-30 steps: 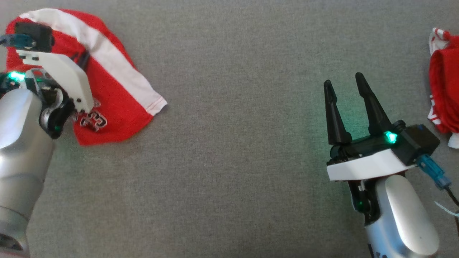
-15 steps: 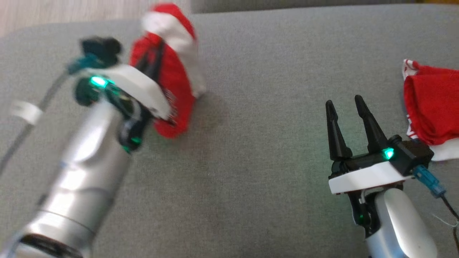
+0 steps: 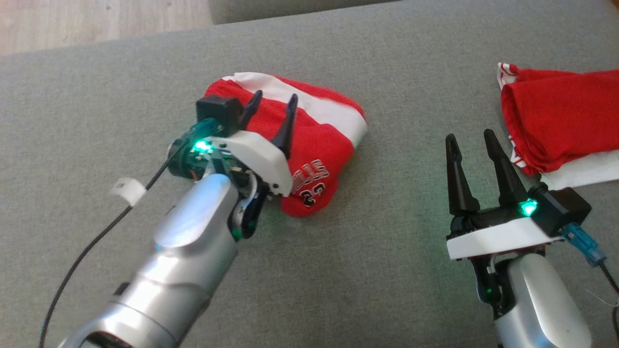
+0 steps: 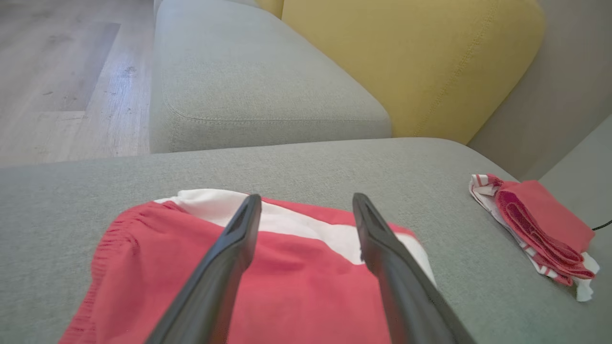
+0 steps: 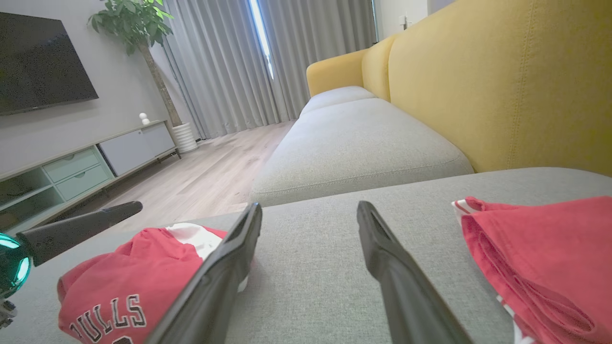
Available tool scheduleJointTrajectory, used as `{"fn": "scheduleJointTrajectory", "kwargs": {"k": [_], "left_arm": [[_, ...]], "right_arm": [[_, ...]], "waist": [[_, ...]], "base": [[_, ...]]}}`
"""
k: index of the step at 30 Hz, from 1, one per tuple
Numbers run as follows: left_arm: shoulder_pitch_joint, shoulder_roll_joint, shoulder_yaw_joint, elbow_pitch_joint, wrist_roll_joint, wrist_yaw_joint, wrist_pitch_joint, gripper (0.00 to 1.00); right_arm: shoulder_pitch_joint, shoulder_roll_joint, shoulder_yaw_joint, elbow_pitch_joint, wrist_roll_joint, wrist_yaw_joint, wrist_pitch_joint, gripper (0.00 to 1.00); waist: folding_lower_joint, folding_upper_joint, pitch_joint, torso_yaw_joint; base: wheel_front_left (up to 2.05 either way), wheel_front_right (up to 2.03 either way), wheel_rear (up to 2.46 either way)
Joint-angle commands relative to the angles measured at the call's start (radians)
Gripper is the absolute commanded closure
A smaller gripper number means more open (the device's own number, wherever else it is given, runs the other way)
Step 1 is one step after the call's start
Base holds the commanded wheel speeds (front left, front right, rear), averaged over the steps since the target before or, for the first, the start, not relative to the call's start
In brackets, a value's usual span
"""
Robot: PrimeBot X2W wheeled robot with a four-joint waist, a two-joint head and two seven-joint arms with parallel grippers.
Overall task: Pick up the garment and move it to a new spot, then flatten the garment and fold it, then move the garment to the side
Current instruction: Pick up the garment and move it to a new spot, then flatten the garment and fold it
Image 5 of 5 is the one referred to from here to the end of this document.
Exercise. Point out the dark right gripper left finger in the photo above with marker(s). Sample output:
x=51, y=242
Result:
x=215, y=291

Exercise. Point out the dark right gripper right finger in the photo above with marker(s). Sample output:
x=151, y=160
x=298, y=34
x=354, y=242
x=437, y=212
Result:
x=406, y=296

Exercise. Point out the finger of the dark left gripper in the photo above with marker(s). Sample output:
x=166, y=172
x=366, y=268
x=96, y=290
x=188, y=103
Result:
x=71, y=234

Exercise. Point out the red Bulls shorts white stripe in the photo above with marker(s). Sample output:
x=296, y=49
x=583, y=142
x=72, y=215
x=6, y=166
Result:
x=129, y=277

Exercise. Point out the red white basketball jersey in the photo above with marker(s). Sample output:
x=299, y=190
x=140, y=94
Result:
x=554, y=258

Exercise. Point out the pale green television cabinet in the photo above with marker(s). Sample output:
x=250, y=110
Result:
x=76, y=172

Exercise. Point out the large grey sofa seat cushion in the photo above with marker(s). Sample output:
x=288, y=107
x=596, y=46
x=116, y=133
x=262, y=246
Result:
x=311, y=248

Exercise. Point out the small white figurine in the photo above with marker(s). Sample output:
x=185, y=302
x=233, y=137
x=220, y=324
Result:
x=144, y=119

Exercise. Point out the white ribbed plant pot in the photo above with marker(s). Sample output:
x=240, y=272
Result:
x=185, y=137

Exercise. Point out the black flat screen television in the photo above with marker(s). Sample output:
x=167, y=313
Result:
x=38, y=62

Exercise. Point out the small grey sofa seat cushion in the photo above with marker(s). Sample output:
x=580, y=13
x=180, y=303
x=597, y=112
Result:
x=334, y=98

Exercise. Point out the green indoor tree plant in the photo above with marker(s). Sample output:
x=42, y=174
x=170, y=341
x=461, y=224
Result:
x=136, y=24

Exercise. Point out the grey pleated curtain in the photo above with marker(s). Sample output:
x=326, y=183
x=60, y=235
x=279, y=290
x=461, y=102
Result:
x=215, y=67
x=325, y=33

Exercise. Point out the narrow yellow sofa back cushion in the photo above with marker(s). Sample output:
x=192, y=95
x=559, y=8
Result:
x=377, y=67

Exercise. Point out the yellow sofa armrest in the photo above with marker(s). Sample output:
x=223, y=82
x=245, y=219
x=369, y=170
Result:
x=334, y=71

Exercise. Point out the white wall switch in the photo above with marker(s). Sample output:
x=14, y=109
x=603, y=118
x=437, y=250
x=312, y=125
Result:
x=404, y=21

